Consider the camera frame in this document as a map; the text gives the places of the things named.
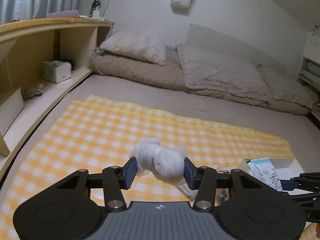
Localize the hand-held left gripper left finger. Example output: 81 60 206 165
56 157 138 212

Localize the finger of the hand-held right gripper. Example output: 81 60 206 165
279 172 320 202

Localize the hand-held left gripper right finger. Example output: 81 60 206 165
184 157 267 210

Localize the white cardboard box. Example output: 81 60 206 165
239 157 304 193

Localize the white printed packet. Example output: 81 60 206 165
246 157 284 192

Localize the white cloth bundle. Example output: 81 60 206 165
130 138 188 186

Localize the yellow checked mat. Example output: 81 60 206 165
0 94 297 240

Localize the beige futon mattress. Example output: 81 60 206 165
89 44 314 115

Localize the beige quilted blanket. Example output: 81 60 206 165
175 43 273 104

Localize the folded grey blanket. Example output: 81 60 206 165
299 70 320 83

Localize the white bedding shelf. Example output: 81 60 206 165
296 56 320 123

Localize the folded grey pillow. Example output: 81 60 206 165
306 62 320 74

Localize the white tissue box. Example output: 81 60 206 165
41 60 72 83

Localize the patterned crumpled cloth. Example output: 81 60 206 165
22 83 45 100

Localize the fuzzy beige pillow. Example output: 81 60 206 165
99 29 167 65

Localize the white flat box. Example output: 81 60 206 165
0 87 25 135

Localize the wooden shelf unit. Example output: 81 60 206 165
0 17 115 183

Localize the green glass bottle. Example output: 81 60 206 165
90 0 101 18

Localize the flat purple box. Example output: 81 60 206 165
46 10 79 18

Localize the white hanging cable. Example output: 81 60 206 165
100 0 111 18

